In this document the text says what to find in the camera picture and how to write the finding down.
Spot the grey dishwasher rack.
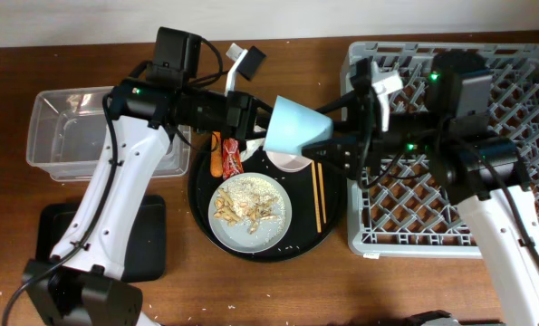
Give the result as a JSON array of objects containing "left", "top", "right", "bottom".
[{"left": 340, "top": 41, "right": 539, "bottom": 258}]

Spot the black rectangular tray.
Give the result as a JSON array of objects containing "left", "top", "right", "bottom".
[{"left": 35, "top": 195, "right": 167, "bottom": 283}]

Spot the wooden chopstick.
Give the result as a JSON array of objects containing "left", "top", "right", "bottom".
[
  {"left": 311, "top": 161, "right": 322, "bottom": 234},
  {"left": 317, "top": 163, "right": 327, "bottom": 224}
]

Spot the clear plastic bin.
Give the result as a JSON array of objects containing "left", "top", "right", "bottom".
[{"left": 26, "top": 87, "right": 191, "bottom": 185}]

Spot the light blue cup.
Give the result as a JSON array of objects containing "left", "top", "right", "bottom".
[{"left": 264, "top": 96, "right": 333, "bottom": 156}]

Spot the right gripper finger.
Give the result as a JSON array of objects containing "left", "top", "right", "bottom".
[
  {"left": 315, "top": 91, "right": 358, "bottom": 114},
  {"left": 302, "top": 136, "right": 360, "bottom": 179}
]

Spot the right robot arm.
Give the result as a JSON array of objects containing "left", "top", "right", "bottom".
[{"left": 301, "top": 50, "right": 539, "bottom": 325}]

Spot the white pink bowl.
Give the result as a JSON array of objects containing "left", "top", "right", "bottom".
[{"left": 266, "top": 151, "right": 312, "bottom": 173}]

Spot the crumpled white tissue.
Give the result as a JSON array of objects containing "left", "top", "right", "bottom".
[{"left": 240, "top": 138, "right": 265, "bottom": 163}]

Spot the round black tray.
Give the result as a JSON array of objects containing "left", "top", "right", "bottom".
[{"left": 188, "top": 149, "right": 347, "bottom": 263}]

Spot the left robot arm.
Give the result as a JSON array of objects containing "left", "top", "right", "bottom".
[{"left": 21, "top": 27, "right": 265, "bottom": 325}]

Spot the grey plate with food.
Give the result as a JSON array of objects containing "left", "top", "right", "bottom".
[{"left": 207, "top": 173, "right": 293, "bottom": 254}]

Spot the orange carrot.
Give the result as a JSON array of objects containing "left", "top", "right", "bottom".
[{"left": 210, "top": 131, "right": 223, "bottom": 177}]

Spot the red snack wrapper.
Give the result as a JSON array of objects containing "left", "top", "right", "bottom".
[{"left": 222, "top": 139, "right": 244, "bottom": 180}]

